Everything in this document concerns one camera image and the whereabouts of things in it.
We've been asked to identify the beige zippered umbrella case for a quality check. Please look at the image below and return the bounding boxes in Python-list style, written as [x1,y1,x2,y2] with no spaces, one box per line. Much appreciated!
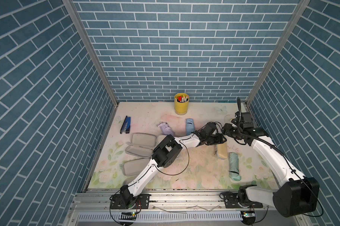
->
[215,143,228,160]

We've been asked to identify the yellow pen cup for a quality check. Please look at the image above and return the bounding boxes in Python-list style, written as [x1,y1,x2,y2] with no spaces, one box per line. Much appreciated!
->
[174,93,189,115]

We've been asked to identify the aluminium corner post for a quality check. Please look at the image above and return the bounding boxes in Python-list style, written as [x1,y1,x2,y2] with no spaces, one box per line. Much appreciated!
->
[245,0,310,106]
[63,0,118,108]

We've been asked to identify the grey open case front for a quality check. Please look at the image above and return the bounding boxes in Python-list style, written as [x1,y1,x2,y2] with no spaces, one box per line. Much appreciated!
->
[122,158,150,186]

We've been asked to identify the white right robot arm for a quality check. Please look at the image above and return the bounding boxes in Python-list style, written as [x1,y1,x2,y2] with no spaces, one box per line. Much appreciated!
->
[222,98,321,217]

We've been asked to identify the aluminium corner post left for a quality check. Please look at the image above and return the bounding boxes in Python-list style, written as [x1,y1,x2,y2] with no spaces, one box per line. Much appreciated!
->
[63,0,118,108]

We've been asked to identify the light blue umbrella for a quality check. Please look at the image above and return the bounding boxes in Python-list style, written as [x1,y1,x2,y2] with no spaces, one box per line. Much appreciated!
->
[186,118,196,136]

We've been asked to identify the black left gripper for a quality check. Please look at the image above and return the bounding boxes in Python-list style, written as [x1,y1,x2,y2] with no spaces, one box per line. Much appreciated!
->
[204,133,227,146]

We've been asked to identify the lilac folded umbrella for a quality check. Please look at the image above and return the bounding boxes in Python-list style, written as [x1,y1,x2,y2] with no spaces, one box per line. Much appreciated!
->
[157,121,175,137]

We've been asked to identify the grey open umbrella case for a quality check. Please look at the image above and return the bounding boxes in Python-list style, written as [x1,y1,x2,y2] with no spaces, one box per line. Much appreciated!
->
[125,133,166,158]

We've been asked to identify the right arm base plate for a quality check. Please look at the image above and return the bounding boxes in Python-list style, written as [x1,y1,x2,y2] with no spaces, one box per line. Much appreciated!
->
[219,191,263,209]

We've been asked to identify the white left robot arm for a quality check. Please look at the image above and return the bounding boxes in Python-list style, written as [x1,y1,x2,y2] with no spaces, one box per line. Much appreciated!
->
[119,122,226,201]

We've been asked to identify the blue black stapler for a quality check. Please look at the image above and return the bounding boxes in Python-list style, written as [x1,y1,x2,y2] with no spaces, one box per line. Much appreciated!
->
[120,116,131,134]

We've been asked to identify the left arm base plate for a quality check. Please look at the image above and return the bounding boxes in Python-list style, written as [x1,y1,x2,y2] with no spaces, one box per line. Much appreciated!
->
[110,194,151,210]

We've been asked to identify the aluminium corner post right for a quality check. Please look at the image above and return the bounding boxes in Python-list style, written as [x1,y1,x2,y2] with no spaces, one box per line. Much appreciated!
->
[245,0,310,106]

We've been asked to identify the aluminium front rail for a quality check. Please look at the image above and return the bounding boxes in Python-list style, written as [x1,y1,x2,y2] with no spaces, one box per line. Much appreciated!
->
[63,190,312,226]

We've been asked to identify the markers in cup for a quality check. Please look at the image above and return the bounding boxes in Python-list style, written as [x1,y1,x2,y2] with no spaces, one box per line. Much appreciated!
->
[175,95,189,103]

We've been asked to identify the clear tape roll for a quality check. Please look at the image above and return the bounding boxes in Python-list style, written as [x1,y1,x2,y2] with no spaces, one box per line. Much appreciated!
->
[224,115,235,124]

